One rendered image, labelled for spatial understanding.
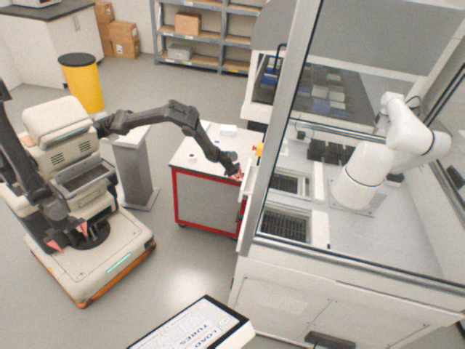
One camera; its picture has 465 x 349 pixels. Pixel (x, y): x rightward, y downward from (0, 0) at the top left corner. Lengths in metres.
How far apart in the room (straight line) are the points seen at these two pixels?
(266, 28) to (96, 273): 1.94
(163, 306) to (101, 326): 0.40
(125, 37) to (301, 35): 5.14
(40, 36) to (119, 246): 3.25
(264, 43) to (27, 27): 3.34
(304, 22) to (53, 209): 0.92
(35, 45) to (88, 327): 3.64
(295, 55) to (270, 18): 1.37
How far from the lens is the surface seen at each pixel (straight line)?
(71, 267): 2.05
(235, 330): 0.79
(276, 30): 2.00
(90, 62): 3.78
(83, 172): 1.43
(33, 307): 2.34
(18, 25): 4.67
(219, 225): 2.17
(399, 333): 1.72
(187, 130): 1.07
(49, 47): 4.54
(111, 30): 5.73
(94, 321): 2.16
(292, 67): 0.64
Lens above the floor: 1.95
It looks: 42 degrees down
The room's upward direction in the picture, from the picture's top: 9 degrees clockwise
